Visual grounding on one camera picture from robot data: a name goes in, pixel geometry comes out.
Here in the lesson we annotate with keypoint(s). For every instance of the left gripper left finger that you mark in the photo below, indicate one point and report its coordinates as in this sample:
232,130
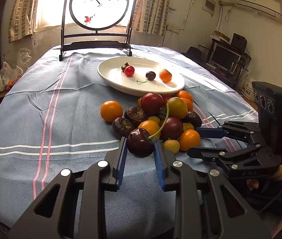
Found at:
74,195

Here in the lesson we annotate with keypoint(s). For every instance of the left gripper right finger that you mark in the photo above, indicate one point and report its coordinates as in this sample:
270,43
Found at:
207,205

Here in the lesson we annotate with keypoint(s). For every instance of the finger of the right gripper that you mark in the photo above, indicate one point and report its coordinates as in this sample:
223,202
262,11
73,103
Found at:
237,130
218,157

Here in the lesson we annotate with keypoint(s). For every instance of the small yellow longan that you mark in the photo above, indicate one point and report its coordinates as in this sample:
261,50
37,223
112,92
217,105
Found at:
172,145

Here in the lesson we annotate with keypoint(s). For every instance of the large mandarin orange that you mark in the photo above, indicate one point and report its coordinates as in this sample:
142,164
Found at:
188,103

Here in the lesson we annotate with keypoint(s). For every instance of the yellow-red plum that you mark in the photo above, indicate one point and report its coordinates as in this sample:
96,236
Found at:
177,108

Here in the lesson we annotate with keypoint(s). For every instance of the dark cherry with stem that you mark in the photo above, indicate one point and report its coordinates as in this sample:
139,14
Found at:
140,143

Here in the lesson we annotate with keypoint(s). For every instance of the brown water chestnut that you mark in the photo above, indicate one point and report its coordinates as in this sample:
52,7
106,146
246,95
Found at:
135,115
122,127

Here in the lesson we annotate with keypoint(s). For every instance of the large orange kumquat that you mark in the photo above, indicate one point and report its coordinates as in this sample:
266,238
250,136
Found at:
110,110

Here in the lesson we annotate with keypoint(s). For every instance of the person's right hand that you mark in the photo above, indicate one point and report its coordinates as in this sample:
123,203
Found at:
254,184

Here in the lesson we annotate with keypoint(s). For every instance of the white bucket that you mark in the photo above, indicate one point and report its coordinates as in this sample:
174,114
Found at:
247,89

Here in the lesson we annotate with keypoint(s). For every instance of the black monitor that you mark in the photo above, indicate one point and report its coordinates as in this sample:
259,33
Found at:
224,58

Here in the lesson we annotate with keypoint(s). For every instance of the large dark red plum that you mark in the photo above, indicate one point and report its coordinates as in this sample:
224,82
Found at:
151,103

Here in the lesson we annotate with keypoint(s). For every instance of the black speaker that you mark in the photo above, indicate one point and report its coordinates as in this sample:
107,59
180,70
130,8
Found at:
239,42

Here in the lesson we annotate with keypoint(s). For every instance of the small mandarin on plate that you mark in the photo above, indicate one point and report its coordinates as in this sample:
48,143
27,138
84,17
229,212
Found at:
165,76

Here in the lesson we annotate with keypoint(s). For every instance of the blue striped tablecloth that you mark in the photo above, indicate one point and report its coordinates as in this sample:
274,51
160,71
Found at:
50,120

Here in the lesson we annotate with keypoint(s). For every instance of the dark cherry on plate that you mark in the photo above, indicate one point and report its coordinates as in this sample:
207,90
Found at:
150,76

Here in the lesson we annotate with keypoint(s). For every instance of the red cherry tomato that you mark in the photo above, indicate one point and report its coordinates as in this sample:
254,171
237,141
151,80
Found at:
129,71

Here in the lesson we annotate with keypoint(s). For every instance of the white air conditioner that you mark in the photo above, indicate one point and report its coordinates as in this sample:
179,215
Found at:
267,8

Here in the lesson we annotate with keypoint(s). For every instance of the electrical panel box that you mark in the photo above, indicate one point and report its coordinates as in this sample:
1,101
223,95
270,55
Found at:
209,6

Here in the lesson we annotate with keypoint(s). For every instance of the white oval plate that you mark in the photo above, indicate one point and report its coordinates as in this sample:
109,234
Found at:
110,71

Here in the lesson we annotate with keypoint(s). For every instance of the plastic bags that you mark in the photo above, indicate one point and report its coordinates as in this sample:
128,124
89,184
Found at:
8,75

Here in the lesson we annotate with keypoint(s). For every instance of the right striped curtain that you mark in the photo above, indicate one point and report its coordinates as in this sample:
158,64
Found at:
150,16

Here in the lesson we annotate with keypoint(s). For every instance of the striped curtain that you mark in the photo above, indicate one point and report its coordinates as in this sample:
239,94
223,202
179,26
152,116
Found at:
150,16
22,19

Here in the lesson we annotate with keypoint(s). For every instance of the round screen on black stand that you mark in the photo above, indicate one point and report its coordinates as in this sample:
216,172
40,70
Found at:
89,24

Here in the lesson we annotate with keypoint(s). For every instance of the left striped curtain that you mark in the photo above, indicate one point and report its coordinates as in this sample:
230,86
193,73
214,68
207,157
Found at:
22,19

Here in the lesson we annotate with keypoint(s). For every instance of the black camera box right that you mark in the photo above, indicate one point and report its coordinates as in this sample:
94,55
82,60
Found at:
268,98

